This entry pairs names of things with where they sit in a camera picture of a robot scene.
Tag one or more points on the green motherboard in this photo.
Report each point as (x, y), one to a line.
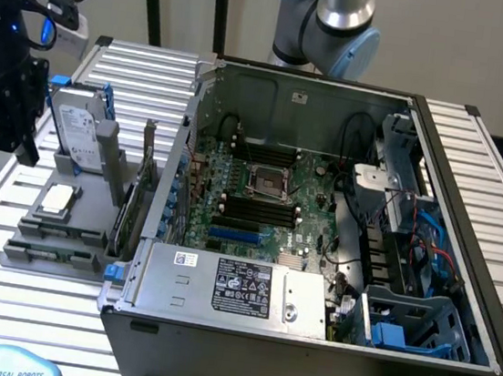
(274, 227)

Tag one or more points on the green RAM stick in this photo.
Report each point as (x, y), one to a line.
(57, 256)

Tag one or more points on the black open PC case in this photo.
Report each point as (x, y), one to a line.
(302, 368)

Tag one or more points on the black stand pole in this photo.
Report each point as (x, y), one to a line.
(221, 10)
(152, 1)

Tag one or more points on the grey metal drive cage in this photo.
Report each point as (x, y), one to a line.
(400, 169)

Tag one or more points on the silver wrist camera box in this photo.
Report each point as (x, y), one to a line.
(71, 33)

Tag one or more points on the green graphics card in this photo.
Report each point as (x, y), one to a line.
(132, 201)

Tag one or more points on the silver power supply unit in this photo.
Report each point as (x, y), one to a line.
(229, 291)

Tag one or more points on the blue-grey plastic disk bay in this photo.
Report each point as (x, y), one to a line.
(414, 322)

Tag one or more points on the blue case latch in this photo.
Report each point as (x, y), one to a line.
(113, 272)

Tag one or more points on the silver hard disk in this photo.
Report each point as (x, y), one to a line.
(77, 130)

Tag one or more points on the black RAM slot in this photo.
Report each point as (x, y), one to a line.
(259, 218)
(265, 151)
(260, 207)
(261, 201)
(264, 157)
(260, 213)
(264, 162)
(266, 146)

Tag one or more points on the short black expansion slot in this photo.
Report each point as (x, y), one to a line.
(214, 245)

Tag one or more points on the black fan shroud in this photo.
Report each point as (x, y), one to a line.
(381, 254)

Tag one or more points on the grey parts rack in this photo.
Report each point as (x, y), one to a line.
(68, 220)

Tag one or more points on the blue expansion slot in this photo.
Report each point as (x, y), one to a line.
(234, 235)

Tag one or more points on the metal CPU socket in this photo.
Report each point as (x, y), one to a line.
(267, 181)

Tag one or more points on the small silver chipset heatsink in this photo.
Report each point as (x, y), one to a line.
(292, 261)

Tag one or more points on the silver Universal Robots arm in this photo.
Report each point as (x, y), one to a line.
(342, 11)

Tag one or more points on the silver CPU chip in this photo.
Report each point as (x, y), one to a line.
(59, 199)

